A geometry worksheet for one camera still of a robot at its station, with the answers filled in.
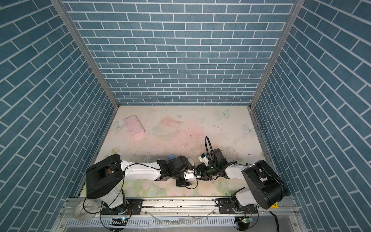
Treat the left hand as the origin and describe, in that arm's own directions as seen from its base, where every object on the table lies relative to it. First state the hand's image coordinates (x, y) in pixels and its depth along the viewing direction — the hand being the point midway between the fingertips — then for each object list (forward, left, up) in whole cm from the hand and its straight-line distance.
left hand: (190, 178), depth 83 cm
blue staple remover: (+14, +12, 0) cm, 18 cm away
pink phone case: (+39, +42, 0) cm, 57 cm away
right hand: (+1, -1, +3) cm, 3 cm away
